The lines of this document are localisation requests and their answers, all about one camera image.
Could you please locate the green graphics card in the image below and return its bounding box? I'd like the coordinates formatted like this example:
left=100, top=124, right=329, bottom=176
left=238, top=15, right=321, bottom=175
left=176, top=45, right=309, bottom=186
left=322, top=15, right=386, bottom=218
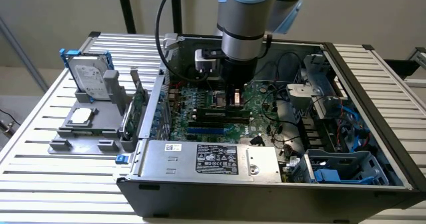
left=120, top=66, right=149, bottom=140

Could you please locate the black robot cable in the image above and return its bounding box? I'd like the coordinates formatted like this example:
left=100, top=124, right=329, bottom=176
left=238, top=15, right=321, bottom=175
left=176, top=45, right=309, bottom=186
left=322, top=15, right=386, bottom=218
left=154, top=0, right=192, bottom=83

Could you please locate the aluminium frame with black bracket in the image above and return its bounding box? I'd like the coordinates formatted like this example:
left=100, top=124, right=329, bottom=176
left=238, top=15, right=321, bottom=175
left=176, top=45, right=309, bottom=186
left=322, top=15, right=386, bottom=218
left=382, top=47, right=426, bottom=85

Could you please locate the black stand pole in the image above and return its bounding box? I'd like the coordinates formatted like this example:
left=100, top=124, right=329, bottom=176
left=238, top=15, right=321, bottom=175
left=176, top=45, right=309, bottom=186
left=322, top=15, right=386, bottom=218
left=113, top=0, right=138, bottom=34
left=170, top=0, right=185, bottom=34

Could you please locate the green motherboard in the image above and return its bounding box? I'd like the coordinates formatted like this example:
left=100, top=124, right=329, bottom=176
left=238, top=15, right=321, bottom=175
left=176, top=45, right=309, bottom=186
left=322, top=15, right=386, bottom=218
left=165, top=80, right=292, bottom=145

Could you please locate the silver hard disk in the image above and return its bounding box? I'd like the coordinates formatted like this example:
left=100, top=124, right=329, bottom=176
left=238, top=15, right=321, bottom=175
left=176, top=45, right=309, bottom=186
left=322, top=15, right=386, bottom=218
left=68, top=55, right=112, bottom=101

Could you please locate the blue disk caddy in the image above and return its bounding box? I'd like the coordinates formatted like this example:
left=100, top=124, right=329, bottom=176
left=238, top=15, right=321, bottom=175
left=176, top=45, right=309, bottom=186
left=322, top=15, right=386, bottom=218
left=59, top=48, right=116, bottom=72

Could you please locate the black open PC case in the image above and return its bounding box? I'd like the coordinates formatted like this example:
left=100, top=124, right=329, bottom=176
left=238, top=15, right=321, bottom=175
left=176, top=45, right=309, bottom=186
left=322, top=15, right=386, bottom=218
left=115, top=33, right=426, bottom=219

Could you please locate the blue expansion slot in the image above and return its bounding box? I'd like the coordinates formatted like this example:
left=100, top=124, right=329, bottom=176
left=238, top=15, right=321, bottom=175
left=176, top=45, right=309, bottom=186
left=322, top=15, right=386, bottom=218
left=186, top=127, right=234, bottom=137

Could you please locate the grey parts rack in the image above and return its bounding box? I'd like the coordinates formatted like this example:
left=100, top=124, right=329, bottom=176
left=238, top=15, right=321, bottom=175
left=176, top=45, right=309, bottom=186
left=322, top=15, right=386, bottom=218
left=47, top=70, right=148, bottom=155

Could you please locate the black RAM slot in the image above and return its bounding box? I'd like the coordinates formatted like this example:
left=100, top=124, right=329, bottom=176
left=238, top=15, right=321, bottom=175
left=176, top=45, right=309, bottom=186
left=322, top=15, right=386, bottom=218
left=192, top=117, right=250, bottom=125

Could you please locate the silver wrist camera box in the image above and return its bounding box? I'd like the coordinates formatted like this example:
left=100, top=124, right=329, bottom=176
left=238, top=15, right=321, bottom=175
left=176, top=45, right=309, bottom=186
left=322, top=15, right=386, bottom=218
left=193, top=48, right=224, bottom=74

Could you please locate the blue data wire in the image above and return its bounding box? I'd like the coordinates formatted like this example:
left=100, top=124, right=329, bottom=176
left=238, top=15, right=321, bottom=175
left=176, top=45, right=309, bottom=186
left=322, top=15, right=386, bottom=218
left=335, top=103, right=371, bottom=152

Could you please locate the blue grey plastic disk bay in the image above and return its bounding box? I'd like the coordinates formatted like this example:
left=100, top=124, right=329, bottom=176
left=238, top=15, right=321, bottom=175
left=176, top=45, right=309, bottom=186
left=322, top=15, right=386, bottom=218
left=302, top=148, right=391, bottom=185

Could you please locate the silver power supply unit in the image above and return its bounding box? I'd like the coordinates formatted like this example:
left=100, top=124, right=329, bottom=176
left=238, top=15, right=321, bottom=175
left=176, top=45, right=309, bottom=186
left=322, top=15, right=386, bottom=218
left=138, top=140, right=285, bottom=183

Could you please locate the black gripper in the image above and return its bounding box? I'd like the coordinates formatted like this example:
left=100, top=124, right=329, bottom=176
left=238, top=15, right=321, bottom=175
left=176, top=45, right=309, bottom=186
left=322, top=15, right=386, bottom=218
left=220, top=57, right=258, bottom=110

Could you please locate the CPU socket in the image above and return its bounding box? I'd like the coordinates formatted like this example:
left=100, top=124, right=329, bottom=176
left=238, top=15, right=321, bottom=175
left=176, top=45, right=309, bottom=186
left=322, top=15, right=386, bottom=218
left=206, top=90, right=230, bottom=106

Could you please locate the green RAM stick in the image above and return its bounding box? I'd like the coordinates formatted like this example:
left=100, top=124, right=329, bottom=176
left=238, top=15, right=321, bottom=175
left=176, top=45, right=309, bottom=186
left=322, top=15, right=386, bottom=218
left=201, top=110, right=252, bottom=118

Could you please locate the silver CPU chip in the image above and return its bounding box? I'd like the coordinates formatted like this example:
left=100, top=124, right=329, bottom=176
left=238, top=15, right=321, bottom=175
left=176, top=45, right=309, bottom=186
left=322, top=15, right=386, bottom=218
left=71, top=108, right=93, bottom=124

